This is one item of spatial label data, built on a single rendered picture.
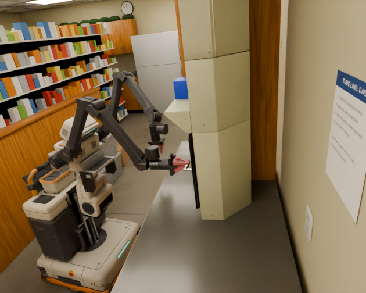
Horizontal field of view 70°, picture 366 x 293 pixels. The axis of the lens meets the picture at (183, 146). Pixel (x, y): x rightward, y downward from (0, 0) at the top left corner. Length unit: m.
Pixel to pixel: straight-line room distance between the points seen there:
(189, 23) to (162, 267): 0.96
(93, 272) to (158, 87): 4.79
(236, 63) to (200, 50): 0.17
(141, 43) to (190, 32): 5.24
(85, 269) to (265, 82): 1.80
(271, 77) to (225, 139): 0.45
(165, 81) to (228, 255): 5.34
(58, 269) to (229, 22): 2.09
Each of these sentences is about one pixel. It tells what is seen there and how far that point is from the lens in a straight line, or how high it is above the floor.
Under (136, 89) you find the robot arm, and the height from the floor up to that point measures 1.50.
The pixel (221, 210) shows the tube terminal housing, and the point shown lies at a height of 1.00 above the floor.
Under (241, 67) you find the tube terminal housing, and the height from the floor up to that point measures 1.65.
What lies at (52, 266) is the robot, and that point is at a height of 0.26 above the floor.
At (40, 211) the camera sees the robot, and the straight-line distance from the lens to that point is 2.14.
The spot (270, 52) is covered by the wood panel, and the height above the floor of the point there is 1.67.
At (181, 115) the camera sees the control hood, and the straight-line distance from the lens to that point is 1.12.
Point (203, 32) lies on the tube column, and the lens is 1.06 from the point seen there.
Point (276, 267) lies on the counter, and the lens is 1.19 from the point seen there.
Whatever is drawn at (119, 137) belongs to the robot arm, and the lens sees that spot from 1.39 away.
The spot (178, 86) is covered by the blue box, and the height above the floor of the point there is 1.57.
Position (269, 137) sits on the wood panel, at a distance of 1.54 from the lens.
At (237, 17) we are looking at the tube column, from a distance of 1.14.
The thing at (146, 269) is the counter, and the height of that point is 0.94.
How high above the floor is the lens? 1.82
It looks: 24 degrees down
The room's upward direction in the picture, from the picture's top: 7 degrees counter-clockwise
